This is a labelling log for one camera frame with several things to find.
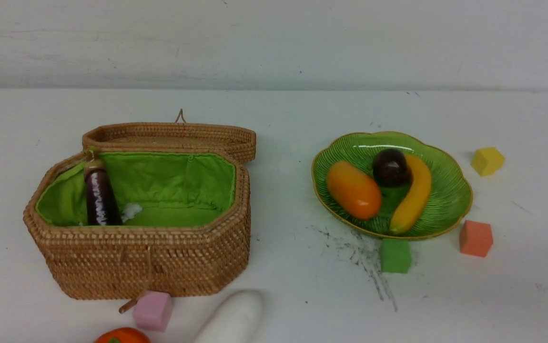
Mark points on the dark purple mangosteen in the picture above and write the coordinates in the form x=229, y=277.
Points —
x=390, y=169

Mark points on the white radish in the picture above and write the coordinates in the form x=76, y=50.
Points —
x=235, y=320

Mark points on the purple eggplant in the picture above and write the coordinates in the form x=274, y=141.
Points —
x=101, y=204

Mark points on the orange persimmon with green leaf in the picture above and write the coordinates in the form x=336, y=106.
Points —
x=123, y=335

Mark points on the orange yellow mango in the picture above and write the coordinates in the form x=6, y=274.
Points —
x=356, y=192

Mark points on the woven wicker basket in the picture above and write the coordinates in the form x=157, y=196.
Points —
x=184, y=196

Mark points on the green foam cube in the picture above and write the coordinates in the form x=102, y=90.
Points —
x=395, y=256

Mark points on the yellow banana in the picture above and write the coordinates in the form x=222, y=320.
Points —
x=413, y=204

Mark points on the green leaf-shaped plate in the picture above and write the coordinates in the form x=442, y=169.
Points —
x=450, y=199

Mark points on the pink foam cube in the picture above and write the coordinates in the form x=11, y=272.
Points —
x=152, y=311

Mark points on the wooden basket toggle peg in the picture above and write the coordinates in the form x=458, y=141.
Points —
x=127, y=306

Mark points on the yellow foam cube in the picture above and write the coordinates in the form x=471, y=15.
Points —
x=487, y=161

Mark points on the orange foam cube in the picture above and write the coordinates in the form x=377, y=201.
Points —
x=475, y=238

